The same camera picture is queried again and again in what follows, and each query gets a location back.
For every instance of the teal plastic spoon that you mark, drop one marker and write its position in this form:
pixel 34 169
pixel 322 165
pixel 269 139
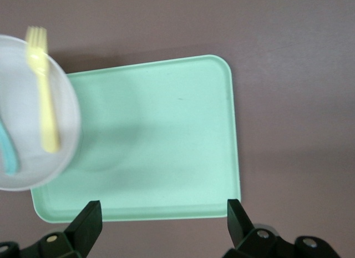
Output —
pixel 9 158

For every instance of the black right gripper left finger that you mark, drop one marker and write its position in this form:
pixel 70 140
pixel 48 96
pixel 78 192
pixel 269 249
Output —
pixel 83 230

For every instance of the yellow plastic fork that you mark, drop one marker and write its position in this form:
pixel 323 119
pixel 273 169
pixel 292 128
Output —
pixel 45 102

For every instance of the round pale pink plate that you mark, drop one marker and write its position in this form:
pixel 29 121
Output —
pixel 25 102

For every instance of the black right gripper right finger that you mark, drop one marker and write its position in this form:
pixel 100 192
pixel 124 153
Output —
pixel 238 230

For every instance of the mint green rectangular tray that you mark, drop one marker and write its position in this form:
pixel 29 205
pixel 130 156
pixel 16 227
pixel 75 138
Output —
pixel 166 144

